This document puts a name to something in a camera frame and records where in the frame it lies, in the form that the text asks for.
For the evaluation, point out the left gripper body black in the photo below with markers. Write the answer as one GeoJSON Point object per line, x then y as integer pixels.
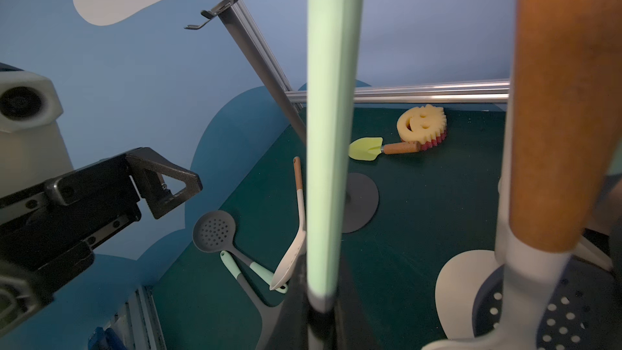
{"type": "Point", "coordinates": [49, 233]}

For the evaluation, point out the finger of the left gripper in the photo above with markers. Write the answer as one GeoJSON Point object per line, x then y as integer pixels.
{"type": "Point", "coordinates": [149, 169]}

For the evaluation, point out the dark grey utensil rack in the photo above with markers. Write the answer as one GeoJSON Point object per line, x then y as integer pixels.
{"type": "Point", "coordinates": [362, 195]}

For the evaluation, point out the grey skimmer mint handle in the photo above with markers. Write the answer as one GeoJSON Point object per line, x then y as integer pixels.
{"type": "Point", "coordinates": [269, 314]}
{"type": "Point", "coordinates": [583, 313]}
{"type": "Point", "coordinates": [334, 28]}

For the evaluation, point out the cream utensil rack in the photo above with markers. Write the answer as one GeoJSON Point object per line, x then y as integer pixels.
{"type": "Point", "coordinates": [461, 279]}

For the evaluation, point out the grey skimmer far left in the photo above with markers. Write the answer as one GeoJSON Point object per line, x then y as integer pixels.
{"type": "Point", "coordinates": [214, 232]}

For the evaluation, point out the yellow smiley sponge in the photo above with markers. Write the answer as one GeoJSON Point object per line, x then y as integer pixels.
{"type": "Point", "coordinates": [425, 125]}

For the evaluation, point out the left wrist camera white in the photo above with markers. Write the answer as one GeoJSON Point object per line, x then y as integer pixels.
{"type": "Point", "coordinates": [32, 146]}

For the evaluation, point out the blue tool on rail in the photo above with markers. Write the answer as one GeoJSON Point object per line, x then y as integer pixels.
{"type": "Point", "coordinates": [105, 340]}

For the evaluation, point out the small green trowel wooden handle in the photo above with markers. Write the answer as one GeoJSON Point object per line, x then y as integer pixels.
{"type": "Point", "coordinates": [369, 148]}

